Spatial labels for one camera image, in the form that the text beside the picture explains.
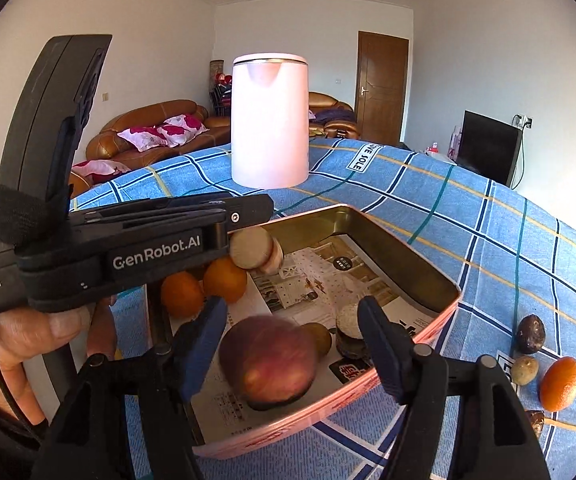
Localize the pink flowered cushion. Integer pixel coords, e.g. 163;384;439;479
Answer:
118;114;207;153

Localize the person left hand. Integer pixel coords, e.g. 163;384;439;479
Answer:
0;296;118;426

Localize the pink biscuit tin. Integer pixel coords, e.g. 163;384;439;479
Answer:
189;205;461;458

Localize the paper leaflet in tin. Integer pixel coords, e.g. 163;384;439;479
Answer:
191;234;438;458

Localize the orange mandarin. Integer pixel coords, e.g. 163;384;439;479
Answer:
539;356;576;412
202;256;248;304
160;271;204;318

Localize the purple passion fruit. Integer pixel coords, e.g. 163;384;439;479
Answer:
218;315;318;411

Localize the pink electric kettle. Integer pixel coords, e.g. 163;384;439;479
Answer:
230;53;309;190

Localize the black television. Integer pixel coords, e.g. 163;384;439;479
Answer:
456;110;522;186

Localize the small brown longan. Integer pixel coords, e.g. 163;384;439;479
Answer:
510;356;539;386
302;322;332;361

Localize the dark brown room door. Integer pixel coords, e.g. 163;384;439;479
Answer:
355;30;409;145

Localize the dark water chestnut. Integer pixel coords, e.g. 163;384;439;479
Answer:
514;314;546;354

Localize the brown leather armchair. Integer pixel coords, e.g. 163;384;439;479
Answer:
309;91;361;140

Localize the blue plaid tablecloth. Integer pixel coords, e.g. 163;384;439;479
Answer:
71;138;576;479

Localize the brown leather sofa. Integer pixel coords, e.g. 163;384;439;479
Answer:
70;100;230;196

